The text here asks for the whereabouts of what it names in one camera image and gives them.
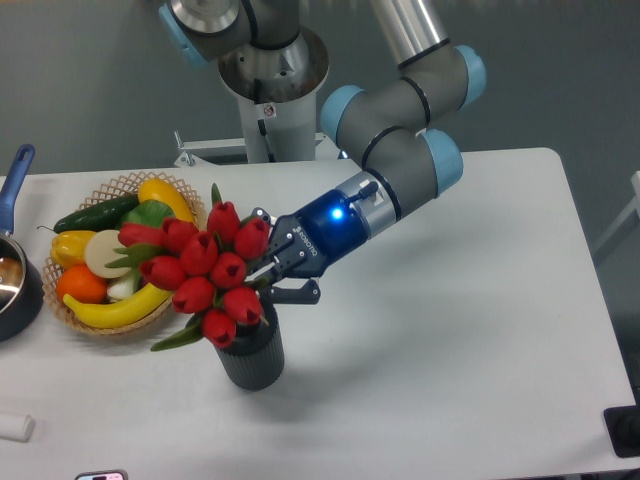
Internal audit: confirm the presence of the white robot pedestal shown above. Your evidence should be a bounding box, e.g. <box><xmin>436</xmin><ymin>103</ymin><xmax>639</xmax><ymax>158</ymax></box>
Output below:
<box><xmin>176</xmin><ymin>27</ymin><xmax>329</xmax><ymax>166</ymax></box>

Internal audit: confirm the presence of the white cylinder object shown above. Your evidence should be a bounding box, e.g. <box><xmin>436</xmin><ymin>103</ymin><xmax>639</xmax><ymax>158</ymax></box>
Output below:
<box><xmin>0</xmin><ymin>411</ymin><xmax>36</xmax><ymax>443</ymax></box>

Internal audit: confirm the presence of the smartphone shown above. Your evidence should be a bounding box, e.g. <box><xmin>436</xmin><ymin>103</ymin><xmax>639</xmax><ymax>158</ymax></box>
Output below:
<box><xmin>74</xmin><ymin>469</ymin><xmax>129</xmax><ymax>480</ymax></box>

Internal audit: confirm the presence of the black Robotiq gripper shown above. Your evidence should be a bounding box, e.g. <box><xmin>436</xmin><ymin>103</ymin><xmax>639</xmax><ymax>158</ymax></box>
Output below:
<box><xmin>247</xmin><ymin>192</ymin><xmax>369</xmax><ymax>305</ymax></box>

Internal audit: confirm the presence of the white frame at right edge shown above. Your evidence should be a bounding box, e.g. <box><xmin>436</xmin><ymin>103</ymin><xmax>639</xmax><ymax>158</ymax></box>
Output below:
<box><xmin>592</xmin><ymin>171</ymin><xmax>639</xmax><ymax>265</ymax></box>

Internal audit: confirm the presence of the black device at table edge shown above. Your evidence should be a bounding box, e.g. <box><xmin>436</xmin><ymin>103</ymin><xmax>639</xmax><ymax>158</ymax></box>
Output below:
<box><xmin>603</xmin><ymin>405</ymin><xmax>639</xmax><ymax>458</ymax></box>

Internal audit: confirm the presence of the dark pot with blue handle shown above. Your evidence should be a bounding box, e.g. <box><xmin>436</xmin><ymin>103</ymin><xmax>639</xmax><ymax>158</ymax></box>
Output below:
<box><xmin>1</xmin><ymin>144</ymin><xmax>43</xmax><ymax>342</ymax></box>

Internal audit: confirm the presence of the orange fruit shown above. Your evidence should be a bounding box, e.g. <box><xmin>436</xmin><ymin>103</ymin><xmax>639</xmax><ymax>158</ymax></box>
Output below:
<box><xmin>56</xmin><ymin>265</ymin><xmax>107</xmax><ymax>304</ymax></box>

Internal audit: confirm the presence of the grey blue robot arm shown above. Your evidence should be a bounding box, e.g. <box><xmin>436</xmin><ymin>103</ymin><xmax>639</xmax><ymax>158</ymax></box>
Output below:
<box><xmin>159</xmin><ymin>1</ymin><xmax>487</xmax><ymax>304</ymax></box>

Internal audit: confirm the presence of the red tulip bouquet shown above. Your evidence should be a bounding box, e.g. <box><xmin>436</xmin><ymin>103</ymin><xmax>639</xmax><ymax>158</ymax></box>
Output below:
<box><xmin>106</xmin><ymin>185</ymin><xmax>270</xmax><ymax>352</ymax></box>

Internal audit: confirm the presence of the yellow squash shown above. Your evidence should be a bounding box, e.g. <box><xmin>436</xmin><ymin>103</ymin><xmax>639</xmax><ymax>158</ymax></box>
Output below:
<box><xmin>137</xmin><ymin>178</ymin><xmax>195</xmax><ymax>223</ymax></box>

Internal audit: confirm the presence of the round beige onion slice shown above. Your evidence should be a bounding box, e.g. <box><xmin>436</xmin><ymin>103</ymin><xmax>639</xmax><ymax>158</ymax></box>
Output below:
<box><xmin>84</xmin><ymin>229</ymin><xmax>131</xmax><ymax>279</ymax></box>

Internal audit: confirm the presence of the yellow banana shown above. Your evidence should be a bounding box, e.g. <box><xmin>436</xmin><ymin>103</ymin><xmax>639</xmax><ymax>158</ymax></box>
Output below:
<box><xmin>63</xmin><ymin>284</ymin><xmax>172</xmax><ymax>329</ymax></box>

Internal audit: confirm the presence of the green cucumber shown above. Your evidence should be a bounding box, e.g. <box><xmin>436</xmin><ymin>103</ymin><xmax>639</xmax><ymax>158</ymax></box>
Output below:
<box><xmin>38</xmin><ymin>195</ymin><xmax>139</xmax><ymax>234</ymax></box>

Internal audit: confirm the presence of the yellow bell pepper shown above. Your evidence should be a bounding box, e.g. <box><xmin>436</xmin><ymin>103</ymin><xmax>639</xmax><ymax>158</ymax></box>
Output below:
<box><xmin>50</xmin><ymin>230</ymin><xmax>96</xmax><ymax>269</ymax></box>

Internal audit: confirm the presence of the green leafy bok choy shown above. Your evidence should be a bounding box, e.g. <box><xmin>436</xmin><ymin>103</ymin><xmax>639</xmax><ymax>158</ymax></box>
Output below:
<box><xmin>107</xmin><ymin>195</ymin><xmax>174</xmax><ymax>303</ymax></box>

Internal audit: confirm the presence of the woven wicker basket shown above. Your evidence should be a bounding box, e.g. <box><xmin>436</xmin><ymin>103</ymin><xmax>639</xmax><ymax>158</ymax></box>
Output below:
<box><xmin>42</xmin><ymin>171</ymin><xmax>206</xmax><ymax>335</ymax></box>

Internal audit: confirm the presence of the dark grey ribbed vase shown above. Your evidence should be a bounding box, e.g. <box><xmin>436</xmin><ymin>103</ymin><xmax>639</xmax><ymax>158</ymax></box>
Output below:
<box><xmin>216</xmin><ymin>299</ymin><xmax>285</xmax><ymax>391</ymax></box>

